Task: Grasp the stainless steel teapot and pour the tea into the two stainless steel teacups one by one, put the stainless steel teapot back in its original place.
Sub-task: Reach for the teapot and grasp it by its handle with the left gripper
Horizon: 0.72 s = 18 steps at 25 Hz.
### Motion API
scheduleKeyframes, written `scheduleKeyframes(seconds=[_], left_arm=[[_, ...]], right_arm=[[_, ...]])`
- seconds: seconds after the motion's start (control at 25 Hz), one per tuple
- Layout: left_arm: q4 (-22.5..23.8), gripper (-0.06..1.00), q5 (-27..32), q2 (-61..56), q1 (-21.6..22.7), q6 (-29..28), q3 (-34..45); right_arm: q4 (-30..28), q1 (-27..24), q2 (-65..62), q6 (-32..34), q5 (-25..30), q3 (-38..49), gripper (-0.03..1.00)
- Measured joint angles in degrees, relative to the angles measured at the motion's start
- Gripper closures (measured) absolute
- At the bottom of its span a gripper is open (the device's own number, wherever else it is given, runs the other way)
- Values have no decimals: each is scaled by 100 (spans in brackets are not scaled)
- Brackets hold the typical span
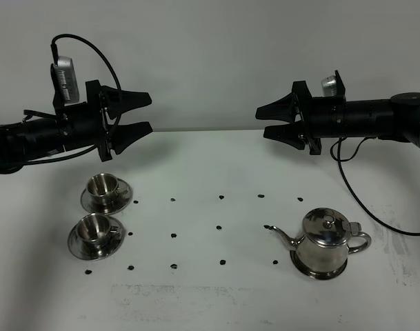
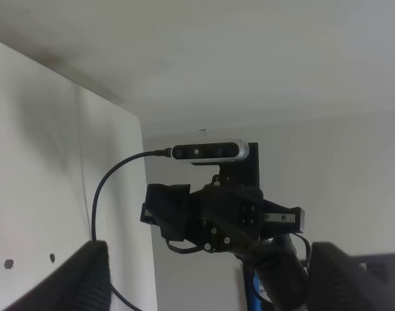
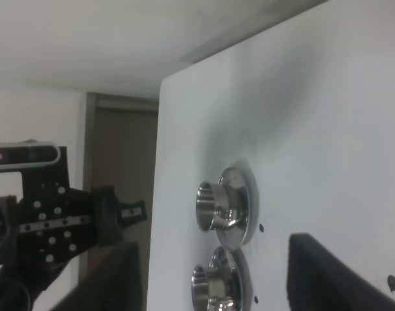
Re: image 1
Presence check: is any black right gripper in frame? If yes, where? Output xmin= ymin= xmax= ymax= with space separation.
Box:
xmin=255 ymin=81 xmax=346 ymax=155

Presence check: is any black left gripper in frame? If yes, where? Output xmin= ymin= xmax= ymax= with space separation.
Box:
xmin=52 ymin=80 xmax=153 ymax=161

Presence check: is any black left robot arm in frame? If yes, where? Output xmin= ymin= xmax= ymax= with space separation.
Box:
xmin=0 ymin=80 xmax=152 ymax=174

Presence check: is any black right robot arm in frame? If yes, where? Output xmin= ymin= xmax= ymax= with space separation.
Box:
xmin=255 ymin=74 xmax=420 ymax=155

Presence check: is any far stainless steel teacup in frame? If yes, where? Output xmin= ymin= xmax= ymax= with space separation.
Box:
xmin=86 ymin=173 xmax=122 ymax=205

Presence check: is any stainless steel teacup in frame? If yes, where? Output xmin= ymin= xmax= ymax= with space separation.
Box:
xmin=75 ymin=213 xmax=121 ymax=248
xmin=86 ymin=173 xmax=122 ymax=205

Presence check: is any far stainless steel saucer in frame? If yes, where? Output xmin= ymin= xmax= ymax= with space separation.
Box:
xmin=80 ymin=179 xmax=133 ymax=214

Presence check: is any near stainless steel teacup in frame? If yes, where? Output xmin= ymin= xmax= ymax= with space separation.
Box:
xmin=75 ymin=213 xmax=121 ymax=248

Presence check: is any near stainless steel saucer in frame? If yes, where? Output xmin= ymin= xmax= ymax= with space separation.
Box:
xmin=67 ymin=217 xmax=125 ymax=261

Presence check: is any stainless steel teapot saucer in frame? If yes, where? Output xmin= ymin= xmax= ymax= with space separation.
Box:
xmin=290 ymin=251 xmax=348 ymax=281

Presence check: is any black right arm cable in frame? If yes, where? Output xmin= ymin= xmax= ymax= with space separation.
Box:
xmin=330 ymin=137 xmax=420 ymax=237

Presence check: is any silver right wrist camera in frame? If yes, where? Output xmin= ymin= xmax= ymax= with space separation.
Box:
xmin=321 ymin=70 xmax=346 ymax=97

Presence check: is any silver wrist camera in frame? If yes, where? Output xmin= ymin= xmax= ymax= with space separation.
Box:
xmin=52 ymin=56 xmax=79 ymax=105
xmin=321 ymin=70 xmax=346 ymax=97

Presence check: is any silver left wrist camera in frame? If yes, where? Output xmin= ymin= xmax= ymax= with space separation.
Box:
xmin=52 ymin=56 xmax=79 ymax=105

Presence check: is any black left camera cable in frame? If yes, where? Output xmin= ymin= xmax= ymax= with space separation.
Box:
xmin=21 ymin=33 xmax=123 ymax=163

